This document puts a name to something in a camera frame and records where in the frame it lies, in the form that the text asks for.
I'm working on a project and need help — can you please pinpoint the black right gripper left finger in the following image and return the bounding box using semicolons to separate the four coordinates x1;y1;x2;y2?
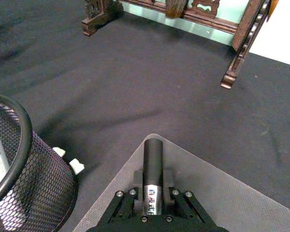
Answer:
106;170;146;224

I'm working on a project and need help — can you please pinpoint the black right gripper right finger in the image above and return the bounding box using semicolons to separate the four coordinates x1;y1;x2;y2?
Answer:
161;170;211;224

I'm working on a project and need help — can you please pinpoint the grey mat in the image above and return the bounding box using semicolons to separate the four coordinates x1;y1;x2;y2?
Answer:
72;133;290;232

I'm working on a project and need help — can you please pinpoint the small white plastic piece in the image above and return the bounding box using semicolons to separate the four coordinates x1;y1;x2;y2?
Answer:
52;146;85;174

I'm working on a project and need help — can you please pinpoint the black mesh pen cup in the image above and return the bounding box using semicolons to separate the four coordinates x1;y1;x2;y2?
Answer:
0;93;79;232

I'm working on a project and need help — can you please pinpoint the black table cloth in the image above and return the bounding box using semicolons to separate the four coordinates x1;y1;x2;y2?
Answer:
0;0;290;232

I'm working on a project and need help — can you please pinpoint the dark carved wooden brush rack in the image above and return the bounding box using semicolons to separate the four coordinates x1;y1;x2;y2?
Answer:
81;0;273;89

